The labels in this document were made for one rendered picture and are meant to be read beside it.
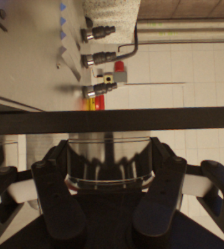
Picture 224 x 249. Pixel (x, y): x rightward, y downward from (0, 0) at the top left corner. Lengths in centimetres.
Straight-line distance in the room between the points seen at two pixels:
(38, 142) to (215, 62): 186
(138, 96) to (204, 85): 62
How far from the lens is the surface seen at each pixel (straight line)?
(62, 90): 19
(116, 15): 51
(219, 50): 206
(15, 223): 42
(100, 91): 34
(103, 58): 35
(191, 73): 187
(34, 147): 29
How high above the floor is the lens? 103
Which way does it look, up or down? 2 degrees down
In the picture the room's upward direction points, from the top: 178 degrees clockwise
